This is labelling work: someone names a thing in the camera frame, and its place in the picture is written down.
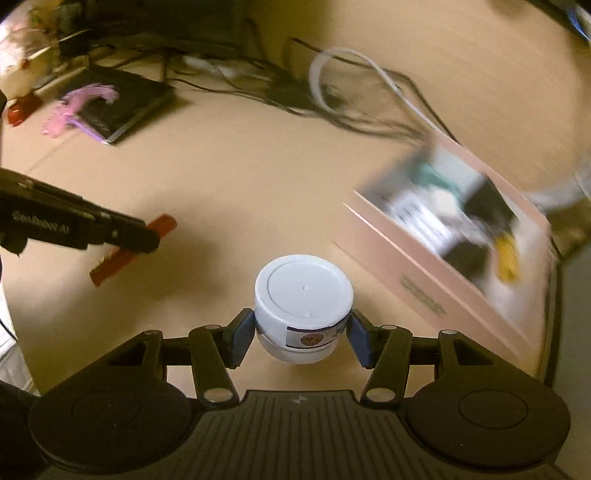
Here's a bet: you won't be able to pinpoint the white ornament with red base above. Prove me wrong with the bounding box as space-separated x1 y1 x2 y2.
0 9 62 128

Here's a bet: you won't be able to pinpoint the white striped garment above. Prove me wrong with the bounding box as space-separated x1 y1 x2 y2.
0 281 41 398

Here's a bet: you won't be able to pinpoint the bundled white cable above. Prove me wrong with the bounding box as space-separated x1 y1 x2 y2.
525 170 591 209

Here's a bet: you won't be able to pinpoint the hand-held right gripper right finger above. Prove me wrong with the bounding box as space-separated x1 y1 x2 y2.
346 309 485 407

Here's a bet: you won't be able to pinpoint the white round jar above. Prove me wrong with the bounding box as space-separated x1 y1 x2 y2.
253 255 356 366

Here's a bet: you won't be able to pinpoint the white labelled packet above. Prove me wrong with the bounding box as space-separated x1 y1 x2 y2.
382 184 464 260

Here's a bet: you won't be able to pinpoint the black cables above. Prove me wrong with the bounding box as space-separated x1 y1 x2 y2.
161 36 459 145

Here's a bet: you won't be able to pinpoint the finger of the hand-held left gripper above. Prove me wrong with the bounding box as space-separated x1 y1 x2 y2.
87 209 162 254

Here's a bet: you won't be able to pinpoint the teal item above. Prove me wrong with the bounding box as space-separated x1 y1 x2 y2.
410 161 459 191

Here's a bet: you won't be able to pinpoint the black notebook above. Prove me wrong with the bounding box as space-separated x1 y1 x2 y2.
59 64 179 147

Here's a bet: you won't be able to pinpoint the pink plastic toy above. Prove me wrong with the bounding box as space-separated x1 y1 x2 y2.
41 82 122 140

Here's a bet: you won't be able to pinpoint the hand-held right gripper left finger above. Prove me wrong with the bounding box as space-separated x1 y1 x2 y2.
108 308 256 407

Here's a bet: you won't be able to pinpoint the red plastic bar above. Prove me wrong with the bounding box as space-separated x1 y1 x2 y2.
89 213 178 288

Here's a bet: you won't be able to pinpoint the white charger cable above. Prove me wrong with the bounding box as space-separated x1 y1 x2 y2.
308 46 445 140

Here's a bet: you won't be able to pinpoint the dark desktop device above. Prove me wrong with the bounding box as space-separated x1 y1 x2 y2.
59 0 246 52

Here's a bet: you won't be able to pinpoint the pink cardboard box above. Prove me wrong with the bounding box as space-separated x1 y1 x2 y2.
330 134 555 377

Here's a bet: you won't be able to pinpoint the yellow object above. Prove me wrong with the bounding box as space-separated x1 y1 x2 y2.
495 232 521 283

